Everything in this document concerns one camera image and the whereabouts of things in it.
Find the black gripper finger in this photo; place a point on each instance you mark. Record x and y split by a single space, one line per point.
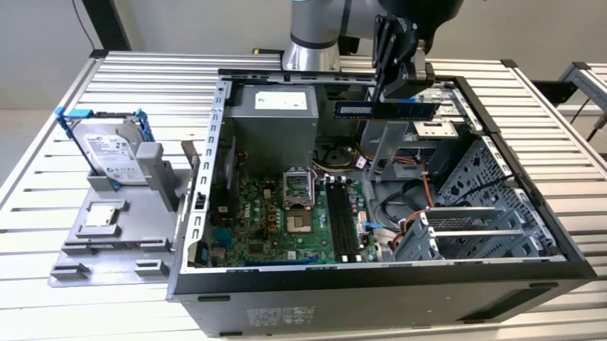
386 53

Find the RAM stick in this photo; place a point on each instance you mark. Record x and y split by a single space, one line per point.
353 110

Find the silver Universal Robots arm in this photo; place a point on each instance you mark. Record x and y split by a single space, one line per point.
313 35

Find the yellow-tipped black bar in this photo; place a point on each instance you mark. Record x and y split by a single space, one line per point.
267 52

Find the grey metal drive cage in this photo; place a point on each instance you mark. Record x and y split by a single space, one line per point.
385 142

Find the round black speaker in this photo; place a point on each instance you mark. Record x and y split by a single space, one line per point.
342 155

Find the grey power supply unit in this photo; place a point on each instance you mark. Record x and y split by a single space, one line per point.
270 138

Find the metal side table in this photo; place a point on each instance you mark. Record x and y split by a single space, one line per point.
593 76

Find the CPU socket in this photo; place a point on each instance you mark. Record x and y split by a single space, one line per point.
300 221

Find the metal disk bay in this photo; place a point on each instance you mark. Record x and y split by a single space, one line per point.
474 233

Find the green motherboard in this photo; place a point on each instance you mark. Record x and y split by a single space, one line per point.
257 220

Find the blue expansion slot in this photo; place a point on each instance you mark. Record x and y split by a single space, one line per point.
285 262

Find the hard disk in blue carrier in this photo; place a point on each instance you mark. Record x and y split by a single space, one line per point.
109 152

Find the grey plastic parts rack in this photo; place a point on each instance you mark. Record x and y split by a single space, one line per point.
138 213

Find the black open PC case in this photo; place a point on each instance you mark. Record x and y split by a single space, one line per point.
380 305

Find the silver CPU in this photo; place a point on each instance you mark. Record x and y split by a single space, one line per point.
101 215

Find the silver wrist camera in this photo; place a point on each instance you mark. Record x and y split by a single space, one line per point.
422 74

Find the black table bracket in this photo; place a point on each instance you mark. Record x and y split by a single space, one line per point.
553 91

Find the black frame post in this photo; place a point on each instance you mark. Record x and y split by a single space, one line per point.
109 25

